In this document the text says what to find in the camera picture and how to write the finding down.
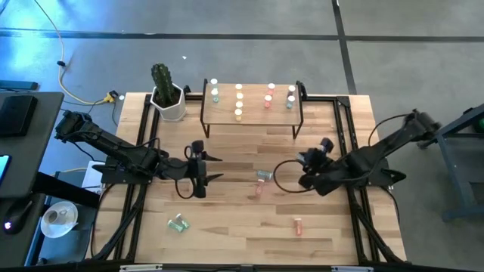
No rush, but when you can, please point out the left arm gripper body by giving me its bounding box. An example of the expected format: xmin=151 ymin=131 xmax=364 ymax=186
xmin=162 ymin=140 xmax=207 ymax=199

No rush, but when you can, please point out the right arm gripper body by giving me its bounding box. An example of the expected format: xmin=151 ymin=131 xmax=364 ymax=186
xmin=298 ymin=160 xmax=355 ymax=196

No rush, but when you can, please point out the green cactus plant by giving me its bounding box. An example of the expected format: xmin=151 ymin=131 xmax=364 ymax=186
xmin=150 ymin=63 xmax=182 ymax=109

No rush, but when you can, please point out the white paper sheet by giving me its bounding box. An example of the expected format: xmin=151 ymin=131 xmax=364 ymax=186
xmin=81 ymin=160 xmax=103 ymax=190

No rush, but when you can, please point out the blue-grey metal cart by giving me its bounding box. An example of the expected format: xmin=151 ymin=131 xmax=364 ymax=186
xmin=421 ymin=101 xmax=484 ymax=222

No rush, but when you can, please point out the black side desk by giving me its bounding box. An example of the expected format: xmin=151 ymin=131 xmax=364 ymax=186
xmin=0 ymin=172 xmax=101 ymax=267

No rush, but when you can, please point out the dark grey desk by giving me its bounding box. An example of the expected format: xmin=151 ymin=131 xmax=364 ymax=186
xmin=0 ymin=91 xmax=65 ymax=199

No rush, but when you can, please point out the black computer mouse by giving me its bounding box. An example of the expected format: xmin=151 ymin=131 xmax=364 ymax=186
xmin=2 ymin=198 xmax=33 ymax=235

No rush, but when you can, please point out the black rectangular pad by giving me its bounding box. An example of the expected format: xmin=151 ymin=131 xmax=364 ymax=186
xmin=0 ymin=94 xmax=39 ymax=138

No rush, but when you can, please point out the smartphone with lit screen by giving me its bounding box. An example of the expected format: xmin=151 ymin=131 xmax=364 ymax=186
xmin=0 ymin=154 xmax=11 ymax=186

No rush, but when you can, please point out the black flat bar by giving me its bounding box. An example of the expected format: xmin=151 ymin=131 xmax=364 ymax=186
xmin=0 ymin=79 xmax=40 ymax=91

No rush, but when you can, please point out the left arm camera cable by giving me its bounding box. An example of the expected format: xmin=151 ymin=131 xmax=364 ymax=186
xmin=175 ymin=145 xmax=198 ymax=200

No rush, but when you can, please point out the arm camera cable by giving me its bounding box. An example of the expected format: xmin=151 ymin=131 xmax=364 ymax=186
xmin=272 ymin=159 xmax=317 ymax=194
xmin=175 ymin=145 xmax=198 ymax=200

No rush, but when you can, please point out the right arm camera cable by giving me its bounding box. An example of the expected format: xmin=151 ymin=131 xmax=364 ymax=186
xmin=272 ymin=159 xmax=317 ymax=194

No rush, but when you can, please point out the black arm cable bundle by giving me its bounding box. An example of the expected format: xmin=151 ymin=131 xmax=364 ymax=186
xmin=346 ymin=187 xmax=404 ymax=265
xmin=90 ymin=183 xmax=149 ymax=262

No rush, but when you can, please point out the wooden shelf black metal frame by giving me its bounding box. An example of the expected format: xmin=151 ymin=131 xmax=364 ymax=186
xmin=201 ymin=78 xmax=307 ymax=140

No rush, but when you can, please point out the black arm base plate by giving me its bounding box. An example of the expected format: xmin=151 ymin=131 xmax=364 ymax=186
xmin=92 ymin=162 xmax=156 ymax=186
xmin=339 ymin=165 xmax=408 ymax=189

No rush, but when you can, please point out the silver edge bracket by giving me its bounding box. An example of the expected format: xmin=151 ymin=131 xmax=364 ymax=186
xmin=330 ymin=265 xmax=374 ymax=272
xmin=119 ymin=264 xmax=163 ymax=272

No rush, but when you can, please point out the yellow floor cable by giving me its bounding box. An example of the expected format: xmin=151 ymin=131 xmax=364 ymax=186
xmin=33 ymin=0 xmax=114 ymax=106

